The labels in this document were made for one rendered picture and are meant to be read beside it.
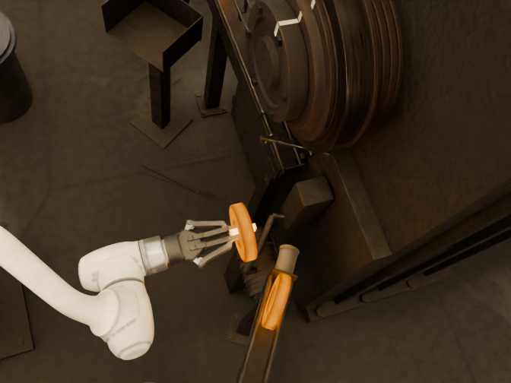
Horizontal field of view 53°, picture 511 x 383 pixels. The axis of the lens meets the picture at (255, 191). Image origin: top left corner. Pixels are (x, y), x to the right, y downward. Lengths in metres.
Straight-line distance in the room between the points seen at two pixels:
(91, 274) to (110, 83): 1.40
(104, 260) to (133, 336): 0.21
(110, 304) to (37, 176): 1.26
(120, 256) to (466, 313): 1.65
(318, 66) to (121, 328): 0.70
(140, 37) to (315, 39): 0.93
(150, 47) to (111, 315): 1.03
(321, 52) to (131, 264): 0.65
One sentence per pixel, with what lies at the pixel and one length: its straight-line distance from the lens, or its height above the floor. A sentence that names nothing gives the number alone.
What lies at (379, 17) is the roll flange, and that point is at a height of 1.31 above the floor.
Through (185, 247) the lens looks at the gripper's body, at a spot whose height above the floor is 0.85.
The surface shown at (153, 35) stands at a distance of 1.92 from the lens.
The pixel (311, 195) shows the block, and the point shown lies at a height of 0.80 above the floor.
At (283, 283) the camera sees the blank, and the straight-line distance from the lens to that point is 1.40.
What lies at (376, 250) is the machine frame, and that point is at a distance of 1.39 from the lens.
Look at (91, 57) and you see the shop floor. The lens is 2.62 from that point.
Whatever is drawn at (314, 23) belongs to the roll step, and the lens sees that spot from 1.12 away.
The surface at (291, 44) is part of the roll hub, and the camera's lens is 1.13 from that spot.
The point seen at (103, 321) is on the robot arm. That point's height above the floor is 0.95.
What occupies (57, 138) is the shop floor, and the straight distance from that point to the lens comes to 2.42.
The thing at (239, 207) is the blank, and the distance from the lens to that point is 1.32.
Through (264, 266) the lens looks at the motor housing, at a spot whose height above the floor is 0.53.
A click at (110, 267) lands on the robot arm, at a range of 1.27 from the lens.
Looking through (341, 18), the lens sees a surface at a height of 1.34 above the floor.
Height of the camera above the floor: 2.11
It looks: 67 degrees down
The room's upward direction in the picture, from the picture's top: 23 degrees clockwise
